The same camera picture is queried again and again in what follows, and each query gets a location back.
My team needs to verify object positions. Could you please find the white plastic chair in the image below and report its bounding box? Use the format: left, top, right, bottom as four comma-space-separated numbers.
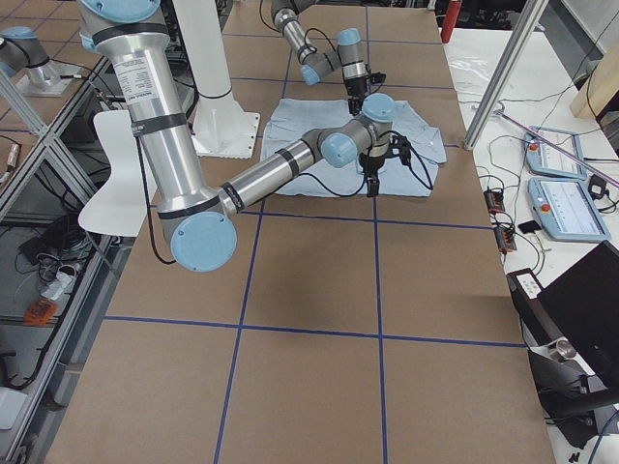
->
78, 109, 157, 237

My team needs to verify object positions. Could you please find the clear plastic bag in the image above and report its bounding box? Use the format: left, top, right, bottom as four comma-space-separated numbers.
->
447, 55, 493, 97

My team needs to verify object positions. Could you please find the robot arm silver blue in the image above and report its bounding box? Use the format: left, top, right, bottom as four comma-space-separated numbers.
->
271, 0, 370, 115
79, 1, 395, 272

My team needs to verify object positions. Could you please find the reacher grabber stick tool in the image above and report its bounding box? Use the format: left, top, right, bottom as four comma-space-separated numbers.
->
492, 109, 619, 188

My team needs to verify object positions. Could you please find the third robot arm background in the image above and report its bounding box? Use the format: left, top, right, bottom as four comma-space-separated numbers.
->
1, 26, 82, 97

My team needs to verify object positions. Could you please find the brown paper table cover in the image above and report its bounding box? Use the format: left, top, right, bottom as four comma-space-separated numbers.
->
45, 6, 553, 463

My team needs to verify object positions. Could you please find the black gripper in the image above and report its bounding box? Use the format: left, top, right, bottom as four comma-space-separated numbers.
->
358, 153, 386, 197
343, 74, 370, 115

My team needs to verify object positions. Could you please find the light blue button-up shirt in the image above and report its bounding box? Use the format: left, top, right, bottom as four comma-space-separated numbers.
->
260, 99, 447, 197

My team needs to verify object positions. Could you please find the black laptop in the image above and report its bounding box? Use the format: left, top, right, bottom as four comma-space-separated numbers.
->
507, 241, 618, 387

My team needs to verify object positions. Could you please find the lower blue teach pendant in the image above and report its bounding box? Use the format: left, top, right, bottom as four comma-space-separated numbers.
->
527, 177, 611, 243

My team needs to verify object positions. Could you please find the blue teach pendant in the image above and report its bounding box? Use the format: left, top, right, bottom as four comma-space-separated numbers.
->
525, 126, 587, 181
527, 177, 611, 243

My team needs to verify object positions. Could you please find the aluminium frame post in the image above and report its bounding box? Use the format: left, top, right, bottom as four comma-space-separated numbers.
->
463, 0, 548, 150

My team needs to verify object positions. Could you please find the red cylinder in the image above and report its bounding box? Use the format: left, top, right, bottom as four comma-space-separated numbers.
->
441, 0, 461, 44

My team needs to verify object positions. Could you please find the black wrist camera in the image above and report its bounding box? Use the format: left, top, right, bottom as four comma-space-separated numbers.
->
387, 134, 412, 167
368, 72, 386, 85

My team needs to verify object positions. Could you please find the upper blue teach pendant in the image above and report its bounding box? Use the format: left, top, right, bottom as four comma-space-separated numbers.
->
525, 126, 587, 181

